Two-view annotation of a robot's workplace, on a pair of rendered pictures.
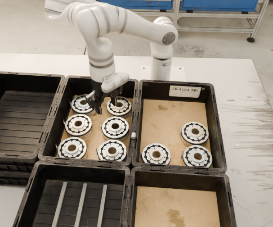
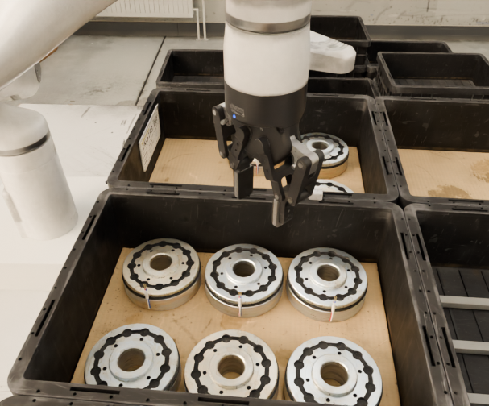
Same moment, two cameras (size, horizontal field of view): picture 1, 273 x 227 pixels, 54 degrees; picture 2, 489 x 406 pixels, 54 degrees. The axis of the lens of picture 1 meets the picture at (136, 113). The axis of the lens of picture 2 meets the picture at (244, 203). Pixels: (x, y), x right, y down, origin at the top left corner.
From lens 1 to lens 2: 0.86 m
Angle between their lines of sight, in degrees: 60
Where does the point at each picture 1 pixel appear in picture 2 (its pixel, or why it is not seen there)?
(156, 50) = (19, 128)
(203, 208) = (411, 163)
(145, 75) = (2, 249)
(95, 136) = (262, 334)
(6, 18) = not seen: outside the picture
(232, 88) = (91, 136)
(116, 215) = (477, 280)
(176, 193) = not seen: hidden behind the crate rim
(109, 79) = (314, 43)
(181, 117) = (203, 171)
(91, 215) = not seen: outside the picture
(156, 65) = (45, 163)
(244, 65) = not seen: hidden behind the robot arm
